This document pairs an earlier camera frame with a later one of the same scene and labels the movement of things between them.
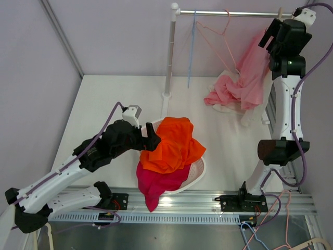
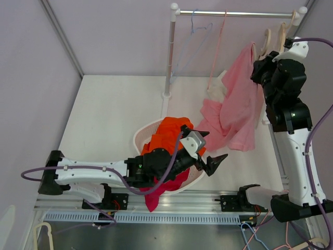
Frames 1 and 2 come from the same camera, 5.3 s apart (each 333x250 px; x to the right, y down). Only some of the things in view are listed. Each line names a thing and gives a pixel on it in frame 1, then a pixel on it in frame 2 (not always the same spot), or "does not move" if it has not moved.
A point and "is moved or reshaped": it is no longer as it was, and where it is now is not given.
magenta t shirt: (153, 183) does not move
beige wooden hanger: (280, 11) is moved or reshaped
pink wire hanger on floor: (287, 205) does not move
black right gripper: (270, 32) to (259, 66)
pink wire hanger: (224, 34) to (213, 65)
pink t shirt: (246, 89) is moved or reshaped
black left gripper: (150, 142) to (212, 163)
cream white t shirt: (247, 115) to (216, 89)
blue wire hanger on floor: (254, 233) does not move
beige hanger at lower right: (314, 241) does not move
